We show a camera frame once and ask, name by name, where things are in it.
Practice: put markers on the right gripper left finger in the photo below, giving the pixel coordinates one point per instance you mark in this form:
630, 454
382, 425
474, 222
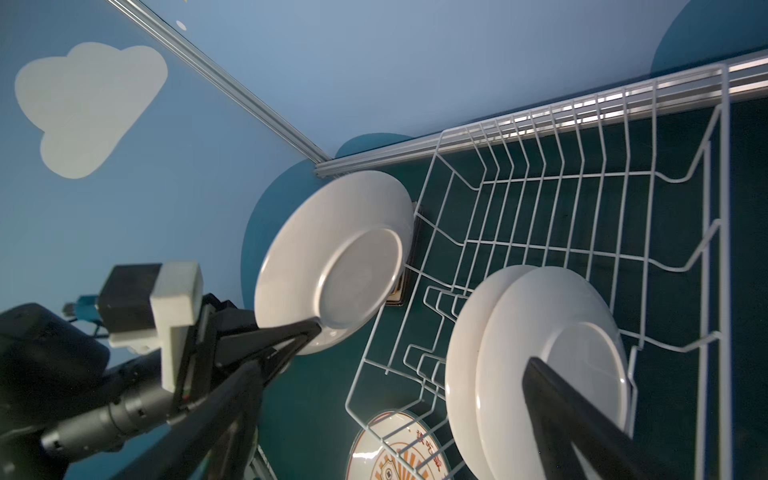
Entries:
215, 441

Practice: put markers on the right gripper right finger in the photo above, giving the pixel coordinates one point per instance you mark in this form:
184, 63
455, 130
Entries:
564, 423

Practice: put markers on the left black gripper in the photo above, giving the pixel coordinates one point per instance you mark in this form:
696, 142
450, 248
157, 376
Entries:
225, 335

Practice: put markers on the white round plate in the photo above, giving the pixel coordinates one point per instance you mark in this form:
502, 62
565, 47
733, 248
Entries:
461, 365
554, 314
337, 258
398, 447

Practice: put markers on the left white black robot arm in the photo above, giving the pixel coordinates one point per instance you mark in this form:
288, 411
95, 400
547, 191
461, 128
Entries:
61, 401

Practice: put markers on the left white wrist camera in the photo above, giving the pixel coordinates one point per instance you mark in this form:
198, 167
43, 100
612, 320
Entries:
149, 307

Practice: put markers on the white wire dish rack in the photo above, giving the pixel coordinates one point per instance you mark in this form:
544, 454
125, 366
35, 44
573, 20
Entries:
630, 189

